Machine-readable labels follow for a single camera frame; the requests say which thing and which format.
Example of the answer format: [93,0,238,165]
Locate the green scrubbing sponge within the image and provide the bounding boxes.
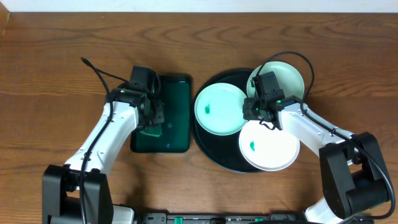
[140,124,162,138]

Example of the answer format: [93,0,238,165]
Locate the mint green plate with stain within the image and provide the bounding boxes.
[194,83,247,136]

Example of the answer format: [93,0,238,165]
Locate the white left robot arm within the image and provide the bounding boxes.
[42,88,164,223]

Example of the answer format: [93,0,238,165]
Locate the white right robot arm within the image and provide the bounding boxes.
[243,93,396,223]

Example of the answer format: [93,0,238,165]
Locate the dark green rectangular tray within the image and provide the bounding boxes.
[130,76,192,153]

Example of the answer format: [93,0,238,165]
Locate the round black serving tray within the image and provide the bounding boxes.
[191,69,271,172]

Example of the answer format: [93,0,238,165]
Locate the pale green back plate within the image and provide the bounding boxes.
[259,62,305,99]

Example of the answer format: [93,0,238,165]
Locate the white plate with green stain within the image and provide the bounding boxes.
[238,121,300,171]

